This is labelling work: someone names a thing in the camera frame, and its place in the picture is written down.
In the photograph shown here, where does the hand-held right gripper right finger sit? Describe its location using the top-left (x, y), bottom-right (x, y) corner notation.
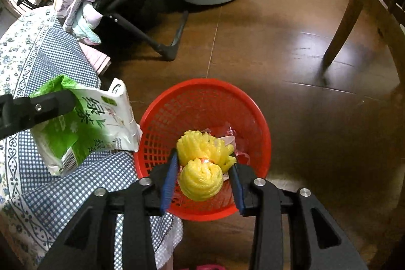
top-left (228, 164), bottom-right (369, 270)

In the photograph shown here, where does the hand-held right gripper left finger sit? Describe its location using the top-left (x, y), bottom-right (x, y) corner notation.
top-left (38, 148), bottom-right (179, 270)

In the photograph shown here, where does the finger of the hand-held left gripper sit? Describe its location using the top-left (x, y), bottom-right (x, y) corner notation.
top-left (0, 89), bottom-right (76, 141)

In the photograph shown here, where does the yellow foam fruit net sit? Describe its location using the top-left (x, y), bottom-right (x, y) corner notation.
top-left (176, 130), bottom-right (237, 173)
top-left (179, 159), bottom-right (224, 202)

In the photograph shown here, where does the green tea packet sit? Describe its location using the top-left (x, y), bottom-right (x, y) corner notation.
top-left (30, 74), bottom-right (143, 176)

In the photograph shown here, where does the red plastic basket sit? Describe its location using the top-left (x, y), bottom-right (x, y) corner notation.
top-left (133, 78), bottom-right (272, 221)

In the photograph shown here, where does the blue floral tablecloth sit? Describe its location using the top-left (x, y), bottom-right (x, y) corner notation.
top-left (0, 6), bottom-right (184, 270)

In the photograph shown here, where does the pale pink green cloth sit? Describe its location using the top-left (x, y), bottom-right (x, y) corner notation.
top-left (72, 3), bottom-right (112, 74)

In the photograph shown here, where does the dark wooden chair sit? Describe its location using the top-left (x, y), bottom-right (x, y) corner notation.
top-left (323, 0), bottom-right (405, 68)

